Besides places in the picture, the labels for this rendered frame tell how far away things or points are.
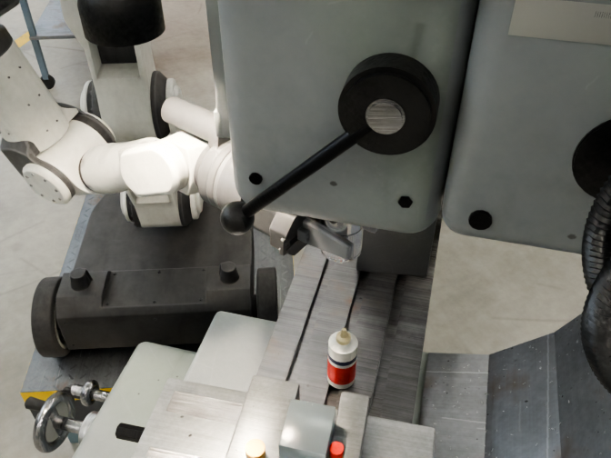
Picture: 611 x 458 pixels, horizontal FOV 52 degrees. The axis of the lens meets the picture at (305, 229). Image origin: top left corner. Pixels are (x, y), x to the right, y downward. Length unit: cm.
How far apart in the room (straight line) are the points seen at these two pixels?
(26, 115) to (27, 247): 180
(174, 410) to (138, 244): 93
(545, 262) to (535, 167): 212
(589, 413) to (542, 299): 158
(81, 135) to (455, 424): 70
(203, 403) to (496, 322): 162
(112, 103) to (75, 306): 51
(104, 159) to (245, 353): 39
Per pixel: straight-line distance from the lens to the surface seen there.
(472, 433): 97
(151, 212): 159
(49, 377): 170
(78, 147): 97
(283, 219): 66
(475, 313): 231
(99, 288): 155
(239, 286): 149
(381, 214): 53
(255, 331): 108
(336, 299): 102
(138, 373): 122
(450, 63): 46
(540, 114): 45
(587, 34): 43
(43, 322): 159
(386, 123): 44
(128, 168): 81
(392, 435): 80
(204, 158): 74
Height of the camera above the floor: 168
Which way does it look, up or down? 41 degrees down
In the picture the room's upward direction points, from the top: straight up
